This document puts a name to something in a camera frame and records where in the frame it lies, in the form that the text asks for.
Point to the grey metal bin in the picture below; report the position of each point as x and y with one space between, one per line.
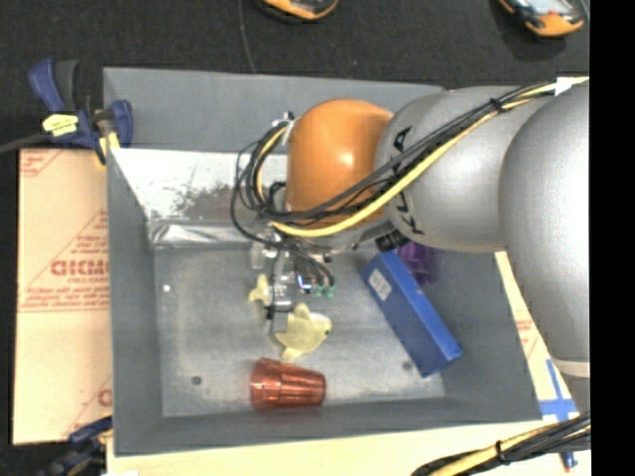
208 325

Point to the purple plastic thing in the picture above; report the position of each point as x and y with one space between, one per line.
421 263

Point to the brown cardboard board red print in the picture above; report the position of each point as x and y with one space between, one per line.
59 246

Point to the long blue box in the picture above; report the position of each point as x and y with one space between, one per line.
412 315

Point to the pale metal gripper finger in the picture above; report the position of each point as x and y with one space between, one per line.
282 297
283 323

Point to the pale yellow toy bird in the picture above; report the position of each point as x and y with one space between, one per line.
306 332

